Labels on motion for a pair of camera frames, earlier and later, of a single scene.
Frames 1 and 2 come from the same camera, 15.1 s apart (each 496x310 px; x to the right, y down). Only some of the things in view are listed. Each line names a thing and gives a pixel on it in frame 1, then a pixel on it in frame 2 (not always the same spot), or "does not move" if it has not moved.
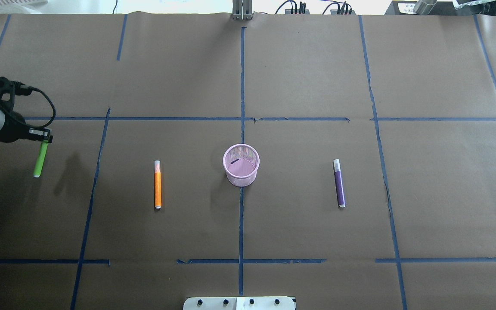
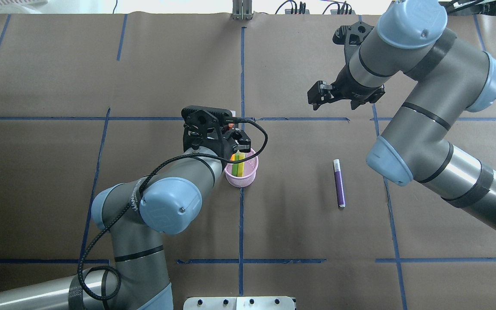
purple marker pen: [341, 193] does not move
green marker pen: [42, 153] -> [234, 169]
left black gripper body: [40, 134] -> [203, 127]
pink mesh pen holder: [241, 162] does not move
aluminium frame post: [242, 10] does not move
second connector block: [344, 12] does not move
